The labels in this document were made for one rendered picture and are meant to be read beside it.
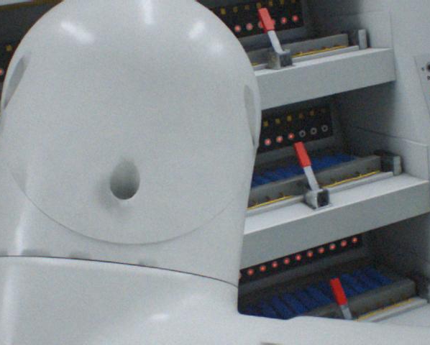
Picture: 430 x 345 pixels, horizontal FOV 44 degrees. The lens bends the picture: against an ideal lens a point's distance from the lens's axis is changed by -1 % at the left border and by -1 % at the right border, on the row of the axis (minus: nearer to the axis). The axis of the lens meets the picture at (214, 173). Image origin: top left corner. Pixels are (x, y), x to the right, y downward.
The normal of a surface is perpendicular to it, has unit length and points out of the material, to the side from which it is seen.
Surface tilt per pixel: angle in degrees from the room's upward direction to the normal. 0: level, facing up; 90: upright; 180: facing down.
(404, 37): 90
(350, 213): 109
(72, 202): 75
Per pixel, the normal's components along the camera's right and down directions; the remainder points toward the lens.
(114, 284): 0.23, -0.32
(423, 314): -0.16, -0.95
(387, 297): 0.31, 0.22
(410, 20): 0.24, -0.10
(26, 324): -0.29, -0.37
